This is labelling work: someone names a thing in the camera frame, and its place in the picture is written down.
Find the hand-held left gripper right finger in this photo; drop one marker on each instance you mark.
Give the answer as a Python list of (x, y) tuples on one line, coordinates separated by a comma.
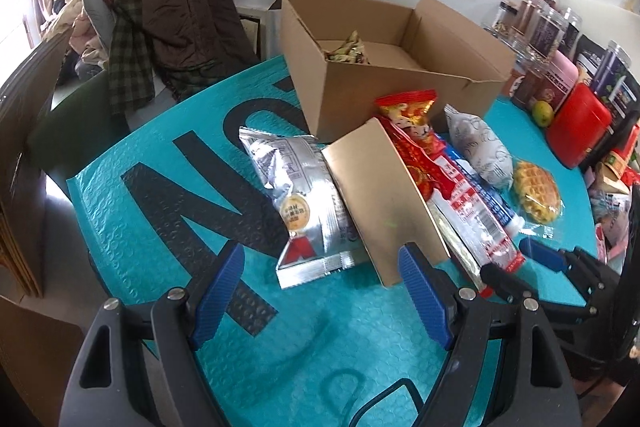
[(422, 297)]

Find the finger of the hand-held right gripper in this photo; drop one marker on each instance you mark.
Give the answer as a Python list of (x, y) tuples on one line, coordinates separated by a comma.
[(542, 254), (505, 279)]

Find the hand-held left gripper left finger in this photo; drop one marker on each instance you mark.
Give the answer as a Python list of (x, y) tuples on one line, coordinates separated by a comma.
[(220, 294)]

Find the clear waffle packet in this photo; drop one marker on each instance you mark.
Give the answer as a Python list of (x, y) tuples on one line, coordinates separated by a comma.
[(537, 192)]

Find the long red white packet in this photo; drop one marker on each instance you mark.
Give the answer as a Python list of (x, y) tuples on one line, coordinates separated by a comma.
[(470, 217)]

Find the gold box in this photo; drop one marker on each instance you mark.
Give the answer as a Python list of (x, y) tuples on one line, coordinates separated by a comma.
[(380, 207)]

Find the white bread packet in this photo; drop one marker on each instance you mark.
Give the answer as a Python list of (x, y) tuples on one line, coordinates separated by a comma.
[(480, 147)]

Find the red gold-print snack packet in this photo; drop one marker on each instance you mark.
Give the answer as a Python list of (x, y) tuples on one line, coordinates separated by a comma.
[(420, 167)]

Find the cardboard box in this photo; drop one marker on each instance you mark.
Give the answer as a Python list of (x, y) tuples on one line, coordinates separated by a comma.
[(375, 102)]

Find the long blue white packet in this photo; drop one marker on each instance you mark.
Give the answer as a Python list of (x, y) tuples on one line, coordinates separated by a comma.
[(500, 207)]

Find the pink snack packet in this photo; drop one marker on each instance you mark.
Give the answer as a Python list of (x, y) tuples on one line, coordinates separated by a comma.
[(612, 232)]

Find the brown paper box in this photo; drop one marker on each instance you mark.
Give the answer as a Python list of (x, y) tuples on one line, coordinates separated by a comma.
[(610, 179)]

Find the teal bubble mat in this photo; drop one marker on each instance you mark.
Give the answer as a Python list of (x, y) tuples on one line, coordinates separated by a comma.
[(325, 332)]

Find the orange green carton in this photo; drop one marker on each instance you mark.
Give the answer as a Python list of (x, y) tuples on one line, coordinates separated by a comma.
[(617, 159)]

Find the silver snack packet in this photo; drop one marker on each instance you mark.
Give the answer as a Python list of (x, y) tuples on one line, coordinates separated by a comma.
[(295, 187)]

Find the red tin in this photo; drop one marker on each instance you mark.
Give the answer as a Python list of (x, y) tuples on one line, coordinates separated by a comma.
[(580, 127)]

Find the green fruit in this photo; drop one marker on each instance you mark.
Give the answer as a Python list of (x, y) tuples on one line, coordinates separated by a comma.
[(543, 113)]

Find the clear jar rust contents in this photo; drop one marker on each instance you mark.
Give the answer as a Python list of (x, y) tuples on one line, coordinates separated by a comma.
[(522, 89)]

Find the pink canister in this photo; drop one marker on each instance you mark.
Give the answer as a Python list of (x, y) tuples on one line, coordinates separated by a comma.
[(562, 74)]

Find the small red snack packet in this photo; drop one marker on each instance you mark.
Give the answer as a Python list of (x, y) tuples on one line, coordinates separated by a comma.
[(407, 107)]

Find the clear jar purple contents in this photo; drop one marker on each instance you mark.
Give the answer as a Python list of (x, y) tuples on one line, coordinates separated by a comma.
[(612, 67)]

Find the black printed pouch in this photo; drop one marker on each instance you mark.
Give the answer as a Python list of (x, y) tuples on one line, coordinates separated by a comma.
[(590, 57)]

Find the clear jar dark label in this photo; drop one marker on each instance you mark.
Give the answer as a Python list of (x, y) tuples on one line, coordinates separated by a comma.
[(570, 27), (545, 32)]

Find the dark green chair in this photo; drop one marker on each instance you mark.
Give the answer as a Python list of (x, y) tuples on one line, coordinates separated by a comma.
[(75, 122)]

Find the clear jar nut contents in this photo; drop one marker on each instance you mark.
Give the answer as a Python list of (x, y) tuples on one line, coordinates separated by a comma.
[(500, 21)]

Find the dark wooden cabinet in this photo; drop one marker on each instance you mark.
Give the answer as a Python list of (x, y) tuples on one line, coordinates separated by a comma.
[(25, 157)]

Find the clear jar brown contents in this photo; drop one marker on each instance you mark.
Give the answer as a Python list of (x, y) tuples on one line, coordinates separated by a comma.
[(529, 13)]

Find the pile of wrapped candies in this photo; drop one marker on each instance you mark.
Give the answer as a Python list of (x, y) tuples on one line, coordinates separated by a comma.
[(350, 49)]

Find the plaid cloth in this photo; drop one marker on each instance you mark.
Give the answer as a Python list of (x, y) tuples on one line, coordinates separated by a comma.
[(127, 47)]

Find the brown quilted jacket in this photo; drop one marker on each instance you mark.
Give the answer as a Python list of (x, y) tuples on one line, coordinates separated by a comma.
[(190, 7)]

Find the grey chair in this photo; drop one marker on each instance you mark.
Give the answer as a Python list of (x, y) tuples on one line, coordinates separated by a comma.
[(100, 14)]

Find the window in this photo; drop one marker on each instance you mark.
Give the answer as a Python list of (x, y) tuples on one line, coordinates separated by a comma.
[(10, 17)]

